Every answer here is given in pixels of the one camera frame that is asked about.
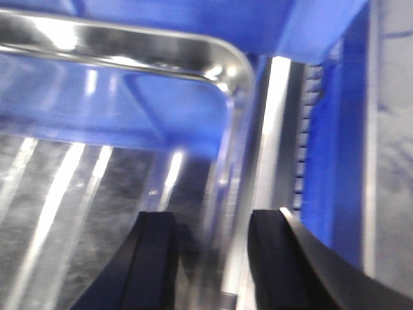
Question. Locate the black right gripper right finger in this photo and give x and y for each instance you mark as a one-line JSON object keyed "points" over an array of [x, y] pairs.
{"points": [[292, 269]]}

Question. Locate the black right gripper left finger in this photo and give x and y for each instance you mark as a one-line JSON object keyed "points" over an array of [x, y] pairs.
{"points": [[142, 273]]}

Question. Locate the silver metal tray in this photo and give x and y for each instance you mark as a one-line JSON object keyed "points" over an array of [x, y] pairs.
{"points": [[101, 121]]}

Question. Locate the white roller track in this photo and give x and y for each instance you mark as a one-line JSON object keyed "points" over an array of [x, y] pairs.
{"points": [[309, 96]]}

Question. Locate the large blue upper bin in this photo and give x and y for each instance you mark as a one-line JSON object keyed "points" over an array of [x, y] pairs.
{"points": [[303, 31]]}

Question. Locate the blue upper right crate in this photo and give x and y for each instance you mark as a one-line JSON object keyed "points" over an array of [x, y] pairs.
{"points": [[331, 207]]}

